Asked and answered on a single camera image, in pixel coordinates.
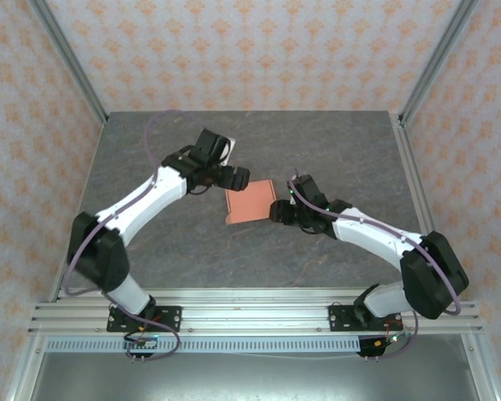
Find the pink paper box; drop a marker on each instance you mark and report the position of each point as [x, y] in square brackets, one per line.
[250, 204]

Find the grey metal sheet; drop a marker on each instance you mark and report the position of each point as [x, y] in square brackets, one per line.
[250, 376]

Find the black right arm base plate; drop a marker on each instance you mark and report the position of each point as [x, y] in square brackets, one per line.
[338, 317]

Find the aluminium corner post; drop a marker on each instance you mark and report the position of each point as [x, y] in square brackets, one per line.
[69, 58]
[436, 58]

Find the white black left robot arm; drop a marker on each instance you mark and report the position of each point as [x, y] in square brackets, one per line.
[150, 200]

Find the aluminium mounting rail beam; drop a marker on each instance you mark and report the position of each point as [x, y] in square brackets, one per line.
[254, 317]

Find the aluminium frame leg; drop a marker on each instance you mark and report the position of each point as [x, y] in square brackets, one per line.
[27, 367]
[480, 367]

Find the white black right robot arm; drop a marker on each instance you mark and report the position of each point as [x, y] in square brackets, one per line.
[367, 236]

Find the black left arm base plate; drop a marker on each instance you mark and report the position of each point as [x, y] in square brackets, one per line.
[171, 317]

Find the aluminium side rail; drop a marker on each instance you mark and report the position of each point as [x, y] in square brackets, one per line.
[409, 154]

